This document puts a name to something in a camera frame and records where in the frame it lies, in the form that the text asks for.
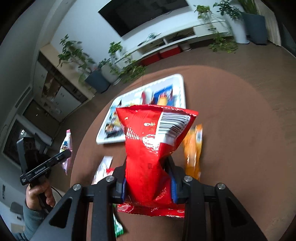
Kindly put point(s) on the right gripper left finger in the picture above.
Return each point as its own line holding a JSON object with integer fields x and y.
{"x": 118, "y": 193}

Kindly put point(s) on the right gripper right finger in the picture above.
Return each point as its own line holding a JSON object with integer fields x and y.
{"x": 179, "y": 193}

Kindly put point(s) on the pink snack packet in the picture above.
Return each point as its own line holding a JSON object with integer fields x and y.
{"x": 67, "y": 145}

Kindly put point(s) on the large red snack bag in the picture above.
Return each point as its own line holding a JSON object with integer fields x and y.
{"x": 152, "y": 133}

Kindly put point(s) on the black nut snack packet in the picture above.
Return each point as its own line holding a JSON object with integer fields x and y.
{"x": 113, "y": 126}

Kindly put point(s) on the blue snack packet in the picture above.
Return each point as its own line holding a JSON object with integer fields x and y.
{"x": 164, "y": 97}

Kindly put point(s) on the grey sleeve forearm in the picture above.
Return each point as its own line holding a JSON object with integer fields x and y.
{"x": 33, "y": 219}

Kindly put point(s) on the person's left hand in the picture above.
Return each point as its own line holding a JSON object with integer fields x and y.
{"x": 32, "y": 195}

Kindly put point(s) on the red white snack packet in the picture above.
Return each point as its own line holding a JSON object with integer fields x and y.
{"x": 104, "y": 169}

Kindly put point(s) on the orange snack bar packet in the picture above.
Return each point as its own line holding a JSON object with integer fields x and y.
{"x": 192, "y": 144}

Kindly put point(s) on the green seed snack packet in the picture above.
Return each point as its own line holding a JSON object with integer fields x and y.
{"x": 118, "y": 227}

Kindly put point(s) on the wooden white cupboard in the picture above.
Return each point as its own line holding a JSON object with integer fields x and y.
{"x": 58, "y": 89}

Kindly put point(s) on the dark blue left pot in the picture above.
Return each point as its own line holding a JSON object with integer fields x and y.
{"x": 97, "y": 81}

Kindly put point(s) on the white left plant pot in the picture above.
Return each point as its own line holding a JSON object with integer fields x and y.
{"x": 109, "y": 74}

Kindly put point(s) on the white plant pot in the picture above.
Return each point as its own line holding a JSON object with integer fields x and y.
{"x": 238, "y": 30}
{"x": 109, "y": 74}

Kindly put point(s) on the red storage box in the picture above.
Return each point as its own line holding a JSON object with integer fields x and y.
{"x": 170, "y": 51}
{"x": 148, "y": 60}

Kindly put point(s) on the white tv cabinet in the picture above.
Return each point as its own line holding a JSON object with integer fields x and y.
{"x": 196, "y": 31}

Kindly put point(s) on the dark blue plant pot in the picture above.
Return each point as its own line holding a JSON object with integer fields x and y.
{"x": 256, "y": 28}

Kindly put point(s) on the tall green plant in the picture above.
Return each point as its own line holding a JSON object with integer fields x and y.
{"x": 249, "y": 6}

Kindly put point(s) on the black wall television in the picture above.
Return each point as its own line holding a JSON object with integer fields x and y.
{"x": 124, "y": 16}

